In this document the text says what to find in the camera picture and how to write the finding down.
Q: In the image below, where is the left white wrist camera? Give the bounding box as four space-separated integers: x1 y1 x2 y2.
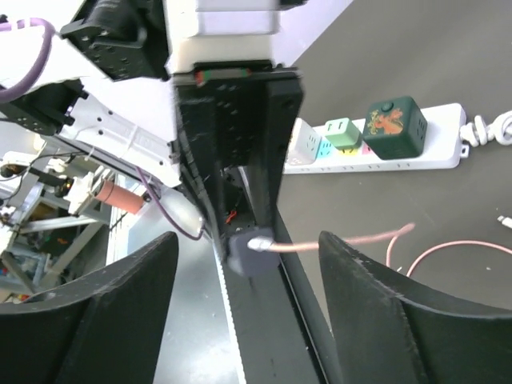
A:
164 0 280 74

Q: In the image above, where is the dark green plug adapter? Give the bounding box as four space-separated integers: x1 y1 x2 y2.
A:
362 96 428 160

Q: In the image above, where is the white multicolour power strip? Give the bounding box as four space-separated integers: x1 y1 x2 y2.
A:
282 102 512 175

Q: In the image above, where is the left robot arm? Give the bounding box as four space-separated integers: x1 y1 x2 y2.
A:
1 1 340 383

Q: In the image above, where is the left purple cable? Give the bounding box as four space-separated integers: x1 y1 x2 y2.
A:
0 18 207 241

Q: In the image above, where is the light green plug adapter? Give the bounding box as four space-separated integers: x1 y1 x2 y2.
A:
323 118 362 150

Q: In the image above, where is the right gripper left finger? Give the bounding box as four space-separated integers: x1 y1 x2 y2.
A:
1 232 178 384

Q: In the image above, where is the white cube plug adapter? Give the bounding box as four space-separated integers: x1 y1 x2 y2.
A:
286 118 322 166

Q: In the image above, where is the small dark blue charger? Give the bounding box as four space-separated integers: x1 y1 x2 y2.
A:
227 227 280 278

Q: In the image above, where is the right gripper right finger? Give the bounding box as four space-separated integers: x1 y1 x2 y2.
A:
318 232 511 383

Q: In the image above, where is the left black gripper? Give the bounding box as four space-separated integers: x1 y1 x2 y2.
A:
171 60 342 383

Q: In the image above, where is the pink cable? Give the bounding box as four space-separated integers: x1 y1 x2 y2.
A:
247 222 512 279

